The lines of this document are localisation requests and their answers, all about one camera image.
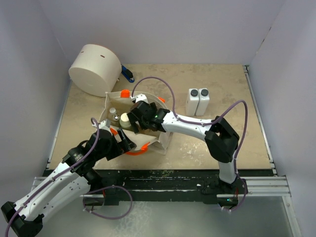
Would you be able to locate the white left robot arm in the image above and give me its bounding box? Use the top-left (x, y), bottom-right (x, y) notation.
top-left (1, 129), bottom-right (136, 237)

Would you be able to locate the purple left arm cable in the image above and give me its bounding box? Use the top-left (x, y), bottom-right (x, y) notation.
top-left (4, 117), bottom-right (99, 237)

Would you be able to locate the large white cylindrical container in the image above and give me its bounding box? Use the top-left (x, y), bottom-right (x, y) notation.
top-left (69, 44), bottom-right (121, 97)

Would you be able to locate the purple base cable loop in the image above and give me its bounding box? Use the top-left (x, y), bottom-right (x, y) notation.
top-left (82, 184), bottom-right (133, 219)

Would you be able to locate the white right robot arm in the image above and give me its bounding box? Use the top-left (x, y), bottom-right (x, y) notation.
top-left (127, 101), bottom-right (239, 193)

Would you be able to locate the blue black tool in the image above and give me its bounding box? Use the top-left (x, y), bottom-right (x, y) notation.
top-left (121, 65), bottom-right (135, 83)

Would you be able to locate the white square bottle dark cap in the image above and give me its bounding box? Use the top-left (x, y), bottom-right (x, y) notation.
top-left (185, 88), bottom-right (199, 117)

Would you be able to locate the clear bottle white cap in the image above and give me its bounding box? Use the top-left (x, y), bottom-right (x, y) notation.
top-left (109, 107), bottom-right (117, 117)

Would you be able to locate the green bottle white cap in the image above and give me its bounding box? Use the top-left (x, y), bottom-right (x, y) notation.
top-left (119, 113), bottom-right (131, 130)

